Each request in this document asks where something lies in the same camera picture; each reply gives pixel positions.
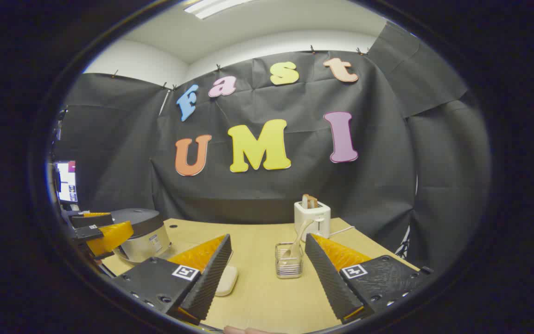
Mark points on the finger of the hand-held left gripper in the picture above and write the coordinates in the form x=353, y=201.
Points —
x=111, y=237
x=88, y=220

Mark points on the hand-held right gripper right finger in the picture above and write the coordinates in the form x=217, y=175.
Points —
x=329, y=278

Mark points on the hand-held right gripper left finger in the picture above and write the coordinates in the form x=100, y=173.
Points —
x=211, y=278

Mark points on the silver black rice cooker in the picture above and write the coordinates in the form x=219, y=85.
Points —
x=142, y=232

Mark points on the clear chopstick holder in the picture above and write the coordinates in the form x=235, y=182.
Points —
x=289, y=266

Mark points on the wooden spoon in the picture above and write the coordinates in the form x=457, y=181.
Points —
x=300, y=234

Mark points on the computer monitor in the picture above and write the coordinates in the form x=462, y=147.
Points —
x=66, y=181

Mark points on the white toaster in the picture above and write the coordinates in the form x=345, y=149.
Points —
x=315, y=218

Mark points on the toasted bread slice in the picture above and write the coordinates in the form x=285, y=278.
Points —
x=309, y=201

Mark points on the black tripod stand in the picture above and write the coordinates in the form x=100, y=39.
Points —
x=403, y=243

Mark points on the black backdrop cloth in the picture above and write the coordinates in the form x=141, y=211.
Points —
x=295, y=185

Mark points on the ceiling light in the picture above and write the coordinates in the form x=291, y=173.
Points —
x=211, y=7

